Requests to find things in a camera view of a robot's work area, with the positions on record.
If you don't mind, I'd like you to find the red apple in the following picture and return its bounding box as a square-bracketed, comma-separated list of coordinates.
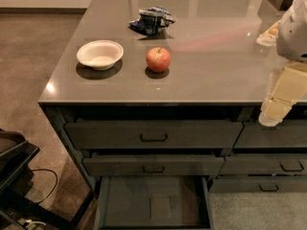
[146, 47, 171, 73]

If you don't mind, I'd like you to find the white bowl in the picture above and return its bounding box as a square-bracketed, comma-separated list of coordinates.
[76, 40, 124, 70]

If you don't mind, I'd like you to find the top left drawer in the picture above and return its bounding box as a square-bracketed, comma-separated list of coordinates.
[65, 120, 243, 150]

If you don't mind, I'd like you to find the top right drawer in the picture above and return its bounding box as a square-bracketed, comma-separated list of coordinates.
[234, 120, 307, 149]

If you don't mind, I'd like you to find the middle right drawer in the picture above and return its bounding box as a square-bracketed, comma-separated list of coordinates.
[220, 153, 307, 175]

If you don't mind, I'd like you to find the bottom right drawer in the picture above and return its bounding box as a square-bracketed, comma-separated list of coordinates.
[209, 176, 307, 193]

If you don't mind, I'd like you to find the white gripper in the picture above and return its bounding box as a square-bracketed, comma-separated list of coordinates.
[256, 0, 307, 127]

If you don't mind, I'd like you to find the black cart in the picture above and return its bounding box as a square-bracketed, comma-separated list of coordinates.
[0, 130, 94, 230]

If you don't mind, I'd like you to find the middle left drawer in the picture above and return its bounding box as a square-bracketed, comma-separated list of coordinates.
[83, 154, 224, 176]

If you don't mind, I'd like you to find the open bottom left drawer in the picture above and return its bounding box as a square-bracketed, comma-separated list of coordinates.
[94, 176, 213, 230]

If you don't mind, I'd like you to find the black cable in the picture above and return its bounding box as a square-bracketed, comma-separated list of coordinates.
[22, 168, 59, 206]

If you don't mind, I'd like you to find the crumpled blue chip bag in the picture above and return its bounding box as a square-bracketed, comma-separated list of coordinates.
[129, 6, 176, 35]

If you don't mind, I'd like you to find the grey counter cabinet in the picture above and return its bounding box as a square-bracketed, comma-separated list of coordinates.
[39, 0, 307, 230]

